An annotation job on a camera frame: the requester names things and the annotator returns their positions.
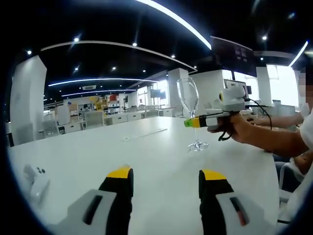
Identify white device with black dots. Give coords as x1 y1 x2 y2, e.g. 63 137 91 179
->
23 164 50 204

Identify person's right hand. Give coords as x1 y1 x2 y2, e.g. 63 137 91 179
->
221 113 254 144

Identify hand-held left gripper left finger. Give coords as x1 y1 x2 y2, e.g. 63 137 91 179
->
57 164 134 235

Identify black screen on stand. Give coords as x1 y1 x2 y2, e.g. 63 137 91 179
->
150 89 167 99

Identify white pillar beside window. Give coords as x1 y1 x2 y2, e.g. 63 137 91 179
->
256 66 273 107

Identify clear stemmed glass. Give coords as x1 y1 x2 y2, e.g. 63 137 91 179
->
176 77 210 152

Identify white table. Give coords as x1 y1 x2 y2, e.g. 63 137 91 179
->
7 116 281 235

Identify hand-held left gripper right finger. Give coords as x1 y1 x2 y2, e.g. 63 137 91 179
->
198 168 267 235

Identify row of white cabinets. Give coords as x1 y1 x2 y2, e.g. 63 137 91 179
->
58 111 177 134

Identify large black wall screen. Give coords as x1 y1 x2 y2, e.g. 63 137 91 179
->
210 36 254 74

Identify person's white shirt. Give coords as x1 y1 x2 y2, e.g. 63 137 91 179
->
277 117 313 222

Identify long curved ceiling light strip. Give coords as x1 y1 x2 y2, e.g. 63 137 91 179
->
135 0 212 49

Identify wide white pillar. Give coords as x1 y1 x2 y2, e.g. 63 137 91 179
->
11 55 47 147

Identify recessed ceiling spotlights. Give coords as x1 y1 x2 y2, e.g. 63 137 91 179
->
26 35 267 74

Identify black cable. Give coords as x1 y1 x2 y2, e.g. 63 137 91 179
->
243 97 273 129

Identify white chair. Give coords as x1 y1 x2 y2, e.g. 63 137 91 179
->
278 162 295 205

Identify narrow white pillar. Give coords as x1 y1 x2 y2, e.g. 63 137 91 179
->
168 68 189 108

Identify table cable slot cover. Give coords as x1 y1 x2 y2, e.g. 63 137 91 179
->
121 128 168 142

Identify shelves with colourful boxes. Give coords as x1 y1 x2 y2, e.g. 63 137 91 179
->
63 94 128 118

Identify computer monitor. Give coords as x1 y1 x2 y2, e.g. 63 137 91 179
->
224 79 252 95

